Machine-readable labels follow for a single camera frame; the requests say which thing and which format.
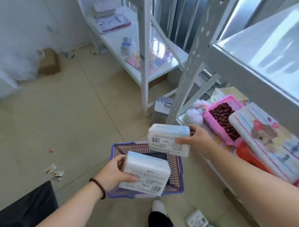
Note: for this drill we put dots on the small white blue packets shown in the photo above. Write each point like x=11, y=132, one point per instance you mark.
x=127, y=45

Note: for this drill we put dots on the person's right thumb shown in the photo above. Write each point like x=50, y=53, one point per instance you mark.
x=183, y=140

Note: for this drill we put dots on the white mesh bag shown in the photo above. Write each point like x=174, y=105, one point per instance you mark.
x=200, y=105

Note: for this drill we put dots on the torn snack wrapper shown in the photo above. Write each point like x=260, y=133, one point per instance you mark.
x=57, y=174
x=50, y=168

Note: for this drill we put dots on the purple printed flat packet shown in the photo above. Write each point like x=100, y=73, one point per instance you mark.
x=112, y=23

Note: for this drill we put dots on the brown cardboard box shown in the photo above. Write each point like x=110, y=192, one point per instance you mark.
x=49, y=62

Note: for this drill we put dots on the purple plastic shopping basket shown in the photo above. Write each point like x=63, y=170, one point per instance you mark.
x=174, y=177

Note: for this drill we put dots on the person's right hand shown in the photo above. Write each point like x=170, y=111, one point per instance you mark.
x=198, y=139

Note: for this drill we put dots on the small white packet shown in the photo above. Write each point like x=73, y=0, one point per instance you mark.
x=197, y=219

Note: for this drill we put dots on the white dog print tissue pack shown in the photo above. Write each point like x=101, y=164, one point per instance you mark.
x=268, y=140

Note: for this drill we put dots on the pink plastic basket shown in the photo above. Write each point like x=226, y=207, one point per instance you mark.
x=211, y=122

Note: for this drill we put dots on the person's left thumb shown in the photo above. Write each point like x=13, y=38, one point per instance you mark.
x=130, y=178

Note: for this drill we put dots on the white metal shelf rack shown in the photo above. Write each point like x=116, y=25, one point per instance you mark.
x=245, y=60
x=144, y=58

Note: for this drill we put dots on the stack of white packets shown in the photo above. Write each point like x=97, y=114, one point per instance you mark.
x=104, y=8

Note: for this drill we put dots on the red plastic container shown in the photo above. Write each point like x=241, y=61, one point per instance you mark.
x=251, y=156

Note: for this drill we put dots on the person's left forearm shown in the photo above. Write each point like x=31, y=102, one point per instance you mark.
x=70, y=205

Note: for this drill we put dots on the grey plastic step stool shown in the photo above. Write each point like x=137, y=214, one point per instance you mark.
x=161, y=110

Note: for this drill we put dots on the pile of red dates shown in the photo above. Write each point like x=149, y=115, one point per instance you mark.
x=224, y=119

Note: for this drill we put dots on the person's white shoe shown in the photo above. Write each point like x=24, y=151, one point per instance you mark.
x=158, y=207

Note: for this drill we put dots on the person's black trouser leg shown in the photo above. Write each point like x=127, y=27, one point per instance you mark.
x=29, y=207

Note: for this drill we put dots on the person's left hand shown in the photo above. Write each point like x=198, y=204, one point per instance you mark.
x=111, y=174

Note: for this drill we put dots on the person's right forearm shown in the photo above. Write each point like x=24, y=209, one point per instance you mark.
x=252, y=182

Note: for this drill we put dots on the pink printed packet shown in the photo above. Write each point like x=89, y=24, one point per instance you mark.
x=135, y=62

